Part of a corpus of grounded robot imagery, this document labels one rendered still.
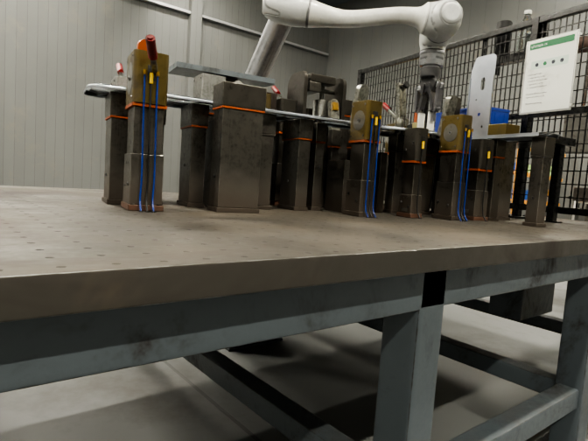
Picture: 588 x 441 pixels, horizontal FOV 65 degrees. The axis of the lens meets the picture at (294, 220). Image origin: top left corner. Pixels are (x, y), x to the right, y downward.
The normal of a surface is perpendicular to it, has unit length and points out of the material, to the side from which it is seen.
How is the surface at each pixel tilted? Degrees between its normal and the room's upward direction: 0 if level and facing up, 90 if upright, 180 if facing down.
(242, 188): 90
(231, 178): 90
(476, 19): 90
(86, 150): 90
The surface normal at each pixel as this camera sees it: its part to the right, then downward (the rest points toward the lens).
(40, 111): 0.62, 0.11
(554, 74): -0.88, -0.02
